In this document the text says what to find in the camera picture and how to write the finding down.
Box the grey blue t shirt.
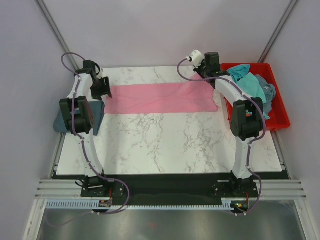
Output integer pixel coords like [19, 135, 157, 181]
[255, 74, 276, 116]

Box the teal t shirt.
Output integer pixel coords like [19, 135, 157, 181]
[227, 64, 270, 120]

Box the red plastic bin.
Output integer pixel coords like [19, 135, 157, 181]
[221, 63, 290, 132]

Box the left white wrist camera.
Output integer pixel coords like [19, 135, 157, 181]
[96, 68, 104, 79]

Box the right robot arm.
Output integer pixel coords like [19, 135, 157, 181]
[189, 50, 266, 197]

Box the aluminium frame rail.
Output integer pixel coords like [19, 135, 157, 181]
[35, 180, 307, 200]

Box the folded dark blue t shirt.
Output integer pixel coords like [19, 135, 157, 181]
[53, 101, 105, 136]

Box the white slotted cable duct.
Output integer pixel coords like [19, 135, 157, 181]
[45, 196, 248, 211]

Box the left corner aluminium post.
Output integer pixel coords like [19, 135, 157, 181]
[34, 0, 82, 75]

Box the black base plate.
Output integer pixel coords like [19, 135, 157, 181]
[75, 173, 258, 207]

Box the corner aluminium post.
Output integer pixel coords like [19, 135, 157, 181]
[257, 0, 300, 63]
[34, 0, 82, 75]

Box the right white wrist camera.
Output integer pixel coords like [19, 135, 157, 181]
[187, 50, 205, 69]

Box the right corner aluminium post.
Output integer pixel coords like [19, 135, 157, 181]
[257, 0, 300, 63]

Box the pink t shirt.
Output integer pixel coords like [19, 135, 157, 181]
[104, 74, 219, 115]

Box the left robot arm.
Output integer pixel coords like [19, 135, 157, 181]
[59, 59, 113, 197]

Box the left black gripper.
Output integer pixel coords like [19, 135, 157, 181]
[90, 77, 113, 102]

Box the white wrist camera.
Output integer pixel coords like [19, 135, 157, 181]
[187, 50, 205, 69]
[96, 68, 104, 79]

